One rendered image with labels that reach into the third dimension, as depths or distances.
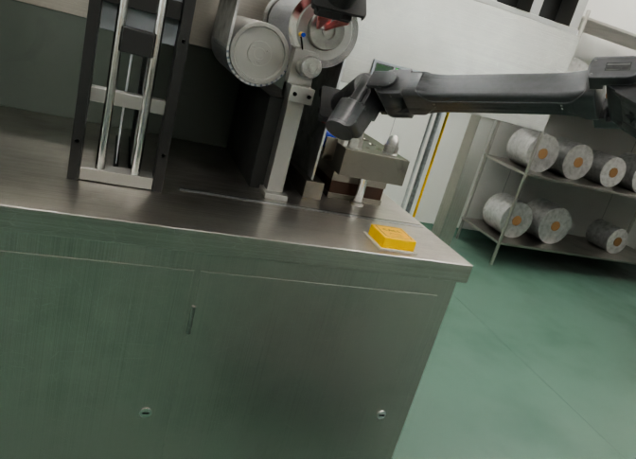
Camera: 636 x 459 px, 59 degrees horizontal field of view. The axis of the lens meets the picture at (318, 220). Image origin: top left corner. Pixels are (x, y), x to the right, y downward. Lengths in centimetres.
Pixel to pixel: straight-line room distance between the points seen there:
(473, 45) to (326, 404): 107
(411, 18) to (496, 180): 339
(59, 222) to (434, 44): 114
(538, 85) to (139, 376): 82
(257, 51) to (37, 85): 57
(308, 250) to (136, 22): 48
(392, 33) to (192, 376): 103
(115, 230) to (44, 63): 66
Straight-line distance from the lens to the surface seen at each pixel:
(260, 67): 117
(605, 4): 517
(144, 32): 100
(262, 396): 115
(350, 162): 122
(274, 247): 95
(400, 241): 106
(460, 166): 202
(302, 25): 117
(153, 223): 91
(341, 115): 103
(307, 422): 122
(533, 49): 185
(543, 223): 471
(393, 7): 160
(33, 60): 149
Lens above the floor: 123
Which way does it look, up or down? 17 degrees down
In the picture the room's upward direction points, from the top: 15 degrees clockwise
